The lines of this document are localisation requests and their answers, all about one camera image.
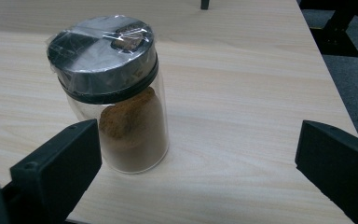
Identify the brown powder spice jar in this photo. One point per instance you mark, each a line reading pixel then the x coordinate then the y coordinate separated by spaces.
pixel 133 137

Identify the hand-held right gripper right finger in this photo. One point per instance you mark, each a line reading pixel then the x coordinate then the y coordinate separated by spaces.
pixel 338 161

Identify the black stand base yellow stripes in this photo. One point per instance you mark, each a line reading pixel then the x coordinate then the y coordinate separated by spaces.
pixel 335 40

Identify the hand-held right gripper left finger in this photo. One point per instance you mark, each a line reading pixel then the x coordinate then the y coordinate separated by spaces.
pixel 56 168

